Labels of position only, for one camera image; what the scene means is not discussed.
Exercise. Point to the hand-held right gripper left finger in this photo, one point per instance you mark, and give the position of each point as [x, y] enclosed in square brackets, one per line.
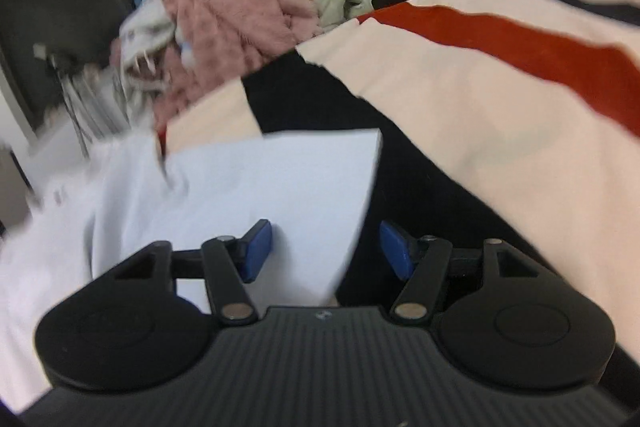
[257, 252]

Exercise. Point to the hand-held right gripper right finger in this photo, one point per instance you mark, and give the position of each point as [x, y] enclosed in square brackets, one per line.
[395, 249]

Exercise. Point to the white t-shirt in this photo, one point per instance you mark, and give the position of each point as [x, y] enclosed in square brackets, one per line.
[225, 187]

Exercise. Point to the striped blanket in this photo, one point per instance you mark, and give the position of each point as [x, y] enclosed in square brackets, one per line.
[500, 117]

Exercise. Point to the tripod stand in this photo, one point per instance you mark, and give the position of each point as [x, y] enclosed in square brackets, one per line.
[75, 117]

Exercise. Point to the pink fluffy blanket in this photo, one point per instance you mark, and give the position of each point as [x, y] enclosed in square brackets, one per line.
[235, 17]

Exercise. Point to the grey hoodie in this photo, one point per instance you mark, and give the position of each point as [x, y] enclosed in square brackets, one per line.
[150, 22]

